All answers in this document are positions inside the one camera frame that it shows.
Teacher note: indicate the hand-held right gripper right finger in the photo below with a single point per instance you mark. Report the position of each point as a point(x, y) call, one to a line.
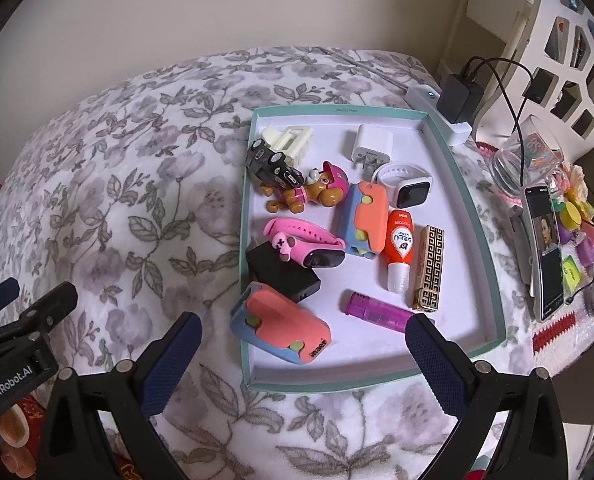
point(434, 365)

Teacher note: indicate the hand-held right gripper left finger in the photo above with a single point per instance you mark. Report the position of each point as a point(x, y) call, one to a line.
point(174, 365)

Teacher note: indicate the teal cardboard box lid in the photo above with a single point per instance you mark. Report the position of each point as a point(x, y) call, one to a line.
point(377, 355)

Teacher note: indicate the purple lighter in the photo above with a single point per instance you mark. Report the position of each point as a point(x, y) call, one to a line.
point(377, 312)

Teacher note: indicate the gold patterned box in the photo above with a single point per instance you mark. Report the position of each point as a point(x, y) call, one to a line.
point(427, 265)

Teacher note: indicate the orange blue silicone case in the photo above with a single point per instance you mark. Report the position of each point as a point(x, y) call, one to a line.
point(364, 225)
point(282, 322)

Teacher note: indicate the orange white tube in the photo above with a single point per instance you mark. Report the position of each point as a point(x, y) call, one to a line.
point(399, 240)

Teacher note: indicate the black power bank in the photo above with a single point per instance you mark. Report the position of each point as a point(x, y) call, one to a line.
point(277, 272)

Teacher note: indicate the white smartwatch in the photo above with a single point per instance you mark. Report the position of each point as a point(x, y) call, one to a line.
point(409, 192)

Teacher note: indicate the pink smartwatch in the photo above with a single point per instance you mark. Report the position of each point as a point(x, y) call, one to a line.
point(302, 235)

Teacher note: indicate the pink toy dog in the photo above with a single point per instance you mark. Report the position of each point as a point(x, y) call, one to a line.
point(322, 190)

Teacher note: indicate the black toy car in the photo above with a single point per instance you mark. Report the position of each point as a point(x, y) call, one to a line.
point(269, 165)

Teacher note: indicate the white charger plug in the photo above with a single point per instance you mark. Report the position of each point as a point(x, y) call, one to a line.
point(367, 142)

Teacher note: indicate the cream hair claw clip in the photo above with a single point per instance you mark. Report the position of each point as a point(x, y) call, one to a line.
point(297, 140)

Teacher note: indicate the cream orange bowl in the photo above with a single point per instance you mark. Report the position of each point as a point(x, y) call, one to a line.
point(12, 425)

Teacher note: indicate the white phone stand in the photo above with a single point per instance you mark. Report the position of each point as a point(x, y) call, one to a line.
point(522, 260)

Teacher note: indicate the smartphone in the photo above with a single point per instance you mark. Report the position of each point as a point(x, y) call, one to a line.
point(544, 260)

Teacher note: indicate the green yellow packet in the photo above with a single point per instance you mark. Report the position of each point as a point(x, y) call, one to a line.
point(572, 272)

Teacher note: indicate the floral blanket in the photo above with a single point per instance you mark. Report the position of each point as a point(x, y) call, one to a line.
point(127, 160)

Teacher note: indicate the pink crocheted coaster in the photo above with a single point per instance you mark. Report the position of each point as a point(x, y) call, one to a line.
point(512, 199)

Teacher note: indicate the purple toy block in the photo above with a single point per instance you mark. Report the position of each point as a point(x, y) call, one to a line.
point(589, 249)

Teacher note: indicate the yellow round toy block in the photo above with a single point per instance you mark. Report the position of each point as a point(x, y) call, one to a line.
point(572, 215)

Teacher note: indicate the clear glass cup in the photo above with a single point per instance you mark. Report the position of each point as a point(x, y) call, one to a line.
point(517, 170)

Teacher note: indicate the white power strip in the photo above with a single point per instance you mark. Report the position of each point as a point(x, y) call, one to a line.
point(459, 135)

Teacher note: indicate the cream fabric flower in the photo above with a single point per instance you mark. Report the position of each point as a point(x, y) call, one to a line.
point(574, 177)

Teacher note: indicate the black charger adapter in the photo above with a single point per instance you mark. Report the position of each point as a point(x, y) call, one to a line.
point(457, 97)

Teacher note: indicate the white lattice chair back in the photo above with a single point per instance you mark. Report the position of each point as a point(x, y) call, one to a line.
point(547, 20)

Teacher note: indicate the cream wooden shelf frame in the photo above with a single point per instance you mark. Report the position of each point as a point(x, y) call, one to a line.
point(477, 0)

